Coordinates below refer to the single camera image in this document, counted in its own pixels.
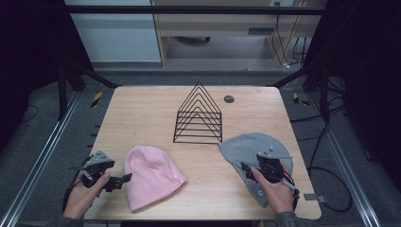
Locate grey tape strip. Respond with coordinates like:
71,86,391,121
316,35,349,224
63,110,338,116
304,192,328,203

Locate hanging cables under desk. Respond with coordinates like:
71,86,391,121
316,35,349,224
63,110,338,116
271,1,309,69

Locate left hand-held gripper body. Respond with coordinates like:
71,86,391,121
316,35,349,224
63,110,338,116
80,149,116,190

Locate person's right hand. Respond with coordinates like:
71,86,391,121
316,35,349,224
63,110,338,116
251,162,296,217

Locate person's left hand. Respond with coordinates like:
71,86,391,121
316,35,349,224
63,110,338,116
62,171,112,220

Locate yellow-handled tool right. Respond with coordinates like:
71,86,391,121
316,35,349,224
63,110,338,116
292,92,310,107

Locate yellow-handled tool left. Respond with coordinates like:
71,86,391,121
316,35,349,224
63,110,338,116
90,91,104,109

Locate pink knit beanie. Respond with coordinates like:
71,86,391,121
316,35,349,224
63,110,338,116
122,145,188,213

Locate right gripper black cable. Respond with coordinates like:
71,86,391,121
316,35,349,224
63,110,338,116
282,169,301,212

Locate black horizontal frame bar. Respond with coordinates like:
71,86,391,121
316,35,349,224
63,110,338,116
67,5,326,15

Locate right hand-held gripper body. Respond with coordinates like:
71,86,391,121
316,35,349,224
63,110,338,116
255,146,291,184

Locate aluminium floor rail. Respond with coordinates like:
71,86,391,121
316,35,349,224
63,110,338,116
305,94,383,227
0,91,81,227

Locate black wire triangle rack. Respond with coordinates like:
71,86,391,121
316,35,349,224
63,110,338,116
172,81,224,146

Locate grey knit beanie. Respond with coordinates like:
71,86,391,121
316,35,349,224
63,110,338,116
218,131,294,209

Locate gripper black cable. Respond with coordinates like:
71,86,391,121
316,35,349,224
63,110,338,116
61,155,93,213
282,169,301,212

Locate black floor cable loop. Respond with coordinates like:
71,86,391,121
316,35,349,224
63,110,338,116
288,103,354,214

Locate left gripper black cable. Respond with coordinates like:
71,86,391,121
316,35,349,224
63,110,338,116
61,155,93,213

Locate black metal frame stand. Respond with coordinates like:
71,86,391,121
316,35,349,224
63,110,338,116
267,61,331,123
57,59,123,121

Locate thin black floor cable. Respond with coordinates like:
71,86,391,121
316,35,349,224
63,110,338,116
19,103,40,125

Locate white cabinet panel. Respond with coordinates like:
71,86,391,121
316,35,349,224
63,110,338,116
63,0,163,63

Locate yellow-handled tool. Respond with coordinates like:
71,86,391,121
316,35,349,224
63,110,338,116
292,92,310,107
90,91,104,109

